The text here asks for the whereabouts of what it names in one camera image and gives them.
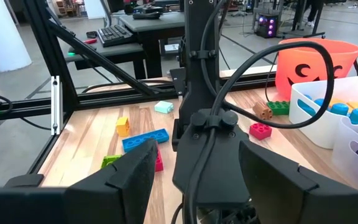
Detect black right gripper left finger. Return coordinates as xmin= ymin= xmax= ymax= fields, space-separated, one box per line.
xmin=0 ymin=139 xmax=158 ymax=224

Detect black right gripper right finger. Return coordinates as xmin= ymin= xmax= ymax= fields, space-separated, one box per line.
xmin=239 ymin=139 xmax=358 ymax=224

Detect small red studded brick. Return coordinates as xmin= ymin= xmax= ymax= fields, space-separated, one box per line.
xmin=249 ymin=122 xmax=273 ymax=141

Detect large blue studded block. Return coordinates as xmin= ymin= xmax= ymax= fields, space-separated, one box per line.
xmin=296 ymin=93 xmax=358 ymax=126

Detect brown cylinder toy block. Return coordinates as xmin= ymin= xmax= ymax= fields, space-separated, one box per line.
xmin=252 ymin=101 xmax=274 ymax=121

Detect lime green toy piece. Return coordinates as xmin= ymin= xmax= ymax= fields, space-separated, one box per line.
xmin=100 ymin=154 xmax=124 ymax=170

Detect translucent white plastic bin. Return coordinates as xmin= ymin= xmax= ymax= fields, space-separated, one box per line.
xmin=331 ymin=116 xmax=358 ymax=193

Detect large red block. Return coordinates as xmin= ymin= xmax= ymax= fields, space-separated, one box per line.
xmin=154 ymin=145 xmax=165 ymax=173

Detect blue flat studded plate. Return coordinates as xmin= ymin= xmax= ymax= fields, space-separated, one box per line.
xmin=121 ymin=128 xmax=170 ymax=154

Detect opaque white plastic bin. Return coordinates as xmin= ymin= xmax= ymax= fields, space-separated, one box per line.
xmin=288 ymin=75 xmax=358 ymax=150

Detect small yellow toy brick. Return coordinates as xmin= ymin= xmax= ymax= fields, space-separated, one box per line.
xmin=115 ymin=116 xmax=131 ymax=138

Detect black foot pad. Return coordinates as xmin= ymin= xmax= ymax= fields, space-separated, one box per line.
xmin=4 ymin=173 xmax=45 ymax=188

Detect green toy brick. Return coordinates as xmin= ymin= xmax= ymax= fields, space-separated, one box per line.
xmin=266 ymin=100 xmax=291 ymax=116

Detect mint blue toy brick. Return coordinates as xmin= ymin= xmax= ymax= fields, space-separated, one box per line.
xmin=154 ymin=100 xmax=175 ymax=114

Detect orange pumpkin face bucket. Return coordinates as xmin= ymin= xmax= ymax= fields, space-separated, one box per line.
xmin=274 ymin=37 xmax=358 ymax=101

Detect black keyboard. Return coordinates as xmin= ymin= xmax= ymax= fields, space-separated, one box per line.
xmin=96 ymin=24 xmax=135 ymax=48

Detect computer tower purple lights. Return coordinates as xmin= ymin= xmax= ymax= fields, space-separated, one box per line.
xmin=255 ymin=14 xmax=280 ymax=39

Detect dark grey desk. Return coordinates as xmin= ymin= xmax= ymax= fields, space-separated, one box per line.
xmin=63 ymin=11 xmax=186 ymax=80

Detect white round pillar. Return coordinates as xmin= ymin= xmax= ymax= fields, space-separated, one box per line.
xmin=0 ymin=0 xmax=32 ymax=74

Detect silver aluminium bracket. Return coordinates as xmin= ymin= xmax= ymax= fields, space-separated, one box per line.
xmin=50 ymin=75 xmax=65 ymax=136

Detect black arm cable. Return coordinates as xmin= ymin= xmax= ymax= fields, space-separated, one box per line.
xmin=209 ymin=40 xmax=336 ymax=130

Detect black aluminium rig frame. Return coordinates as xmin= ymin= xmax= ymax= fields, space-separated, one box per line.
xmin=0 ymin=0 xmax=279 ymax=187

